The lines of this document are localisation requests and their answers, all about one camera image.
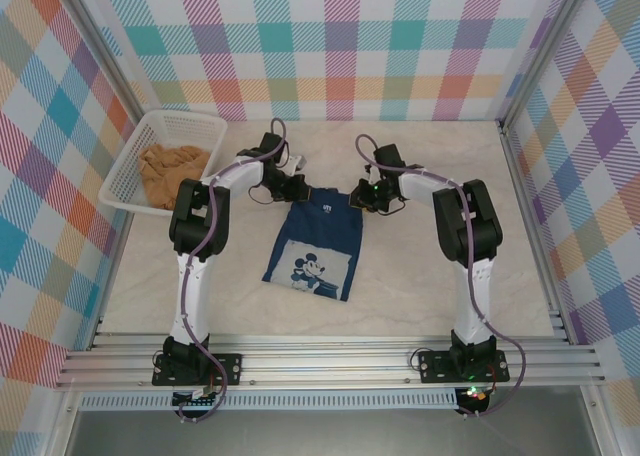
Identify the tan crumpled cloth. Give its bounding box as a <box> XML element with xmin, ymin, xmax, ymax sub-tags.
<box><xmin>138</xmin><ymin>144</ymin><xmax>211</xmax><ymax>211</ymax></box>

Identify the white perforated plastic basket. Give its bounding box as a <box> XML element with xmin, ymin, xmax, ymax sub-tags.
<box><xmin>98</xmin><ymin>109</ymin><xmax>230</xmax><ymax>222</ymax></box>

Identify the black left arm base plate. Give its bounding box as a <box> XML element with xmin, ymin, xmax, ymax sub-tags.
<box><xmin>151</xmin><ymin>353</ymin><xmax>245</xmax><ymax>388</ymax></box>

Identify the green circuit board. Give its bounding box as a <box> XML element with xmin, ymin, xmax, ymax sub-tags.
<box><xmin>171</xmin><ymin>385</ymin><xmax>224</xmax><ymax>411</ymax></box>

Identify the aluminium frame post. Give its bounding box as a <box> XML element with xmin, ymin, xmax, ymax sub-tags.
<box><xmin>497</xmin><ymin>0</ymin><xmax>599</xmax><ymax>127</ymax></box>
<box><xmin>58</xmin><ymin>0</ymin><xmax>151</xmax><ymax>127</ymax></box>

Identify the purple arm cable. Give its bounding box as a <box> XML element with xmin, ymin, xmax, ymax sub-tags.
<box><xmin>177</xmin><ymin>118</ymin><xmax>289</xmax><ymax>423</ymax></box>
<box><xmin>354</xmin><ymin>134</ymin><xmax>527</xmax><ymax>420</ymax></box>

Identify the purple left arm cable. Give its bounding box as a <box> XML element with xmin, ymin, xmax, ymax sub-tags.
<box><xmin>177</xmin><ymin>118</ymin><xmax>289</xmax><ymax>423</ymax></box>

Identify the black controller box with LED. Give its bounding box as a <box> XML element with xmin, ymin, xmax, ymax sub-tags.
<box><xmin>457</xmin><ymin>384</ymin><xmax>494</xmax><ymax>416</ymax></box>

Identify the grey metal shelf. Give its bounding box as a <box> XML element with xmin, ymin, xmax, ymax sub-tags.
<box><xmin>64</xmin><ymin>408</ymin><xmax>601</xmax><ymax>456</ymax></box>

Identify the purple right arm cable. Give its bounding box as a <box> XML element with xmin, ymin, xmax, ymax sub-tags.
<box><xmin>354</xmin><ymin>134</ymin><xmax>527</xmax><ymax>420</ymax></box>

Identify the white slotted cable duct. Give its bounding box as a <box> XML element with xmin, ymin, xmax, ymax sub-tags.
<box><xmin>79</xmin><ymin>388</ymin><xmax>459</xmax><ymax>411</ymax></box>

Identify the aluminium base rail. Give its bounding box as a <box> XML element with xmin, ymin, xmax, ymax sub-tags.
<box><xmin>54</xmin><ymin>333</ymin><xmax>609</xmax><ymax>391</ymax></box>

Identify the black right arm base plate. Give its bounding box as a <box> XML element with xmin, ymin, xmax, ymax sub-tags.
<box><xmin>416</xmin><ymin>349</ymin><xmax>511</xmax><ymax>384</ymax></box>

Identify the navy blue t-shirt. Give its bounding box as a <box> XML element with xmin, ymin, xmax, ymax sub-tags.
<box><xmin>261</xmin><ymin>186</ymin><xmax>365</xmax><ymax>303</ymax></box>

